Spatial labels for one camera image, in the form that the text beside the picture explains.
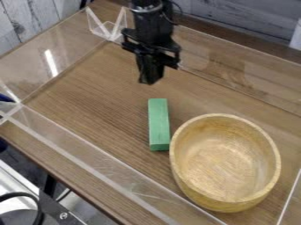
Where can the clear acrylic corner bracket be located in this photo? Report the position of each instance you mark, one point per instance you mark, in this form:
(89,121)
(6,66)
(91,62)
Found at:
(107,30)

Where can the clear acrylic tray walls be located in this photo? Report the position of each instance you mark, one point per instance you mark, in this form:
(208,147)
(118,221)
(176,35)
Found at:
(78,117)

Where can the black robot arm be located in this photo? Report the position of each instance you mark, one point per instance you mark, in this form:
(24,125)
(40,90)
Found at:
(149,39)

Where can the green rectangular block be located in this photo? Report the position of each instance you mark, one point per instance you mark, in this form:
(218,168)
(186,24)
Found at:
(160,124)

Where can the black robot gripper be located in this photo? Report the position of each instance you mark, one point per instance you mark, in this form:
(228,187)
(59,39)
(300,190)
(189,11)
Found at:
(149,39)

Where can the black metal bracket with screw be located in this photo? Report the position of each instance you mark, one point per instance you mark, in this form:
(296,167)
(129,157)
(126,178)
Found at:
(57,215)

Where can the black table leg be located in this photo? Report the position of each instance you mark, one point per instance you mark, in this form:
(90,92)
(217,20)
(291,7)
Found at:
(50,186)

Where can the brown wooden bowl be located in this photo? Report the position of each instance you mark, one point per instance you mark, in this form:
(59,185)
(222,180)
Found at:
(225,162)

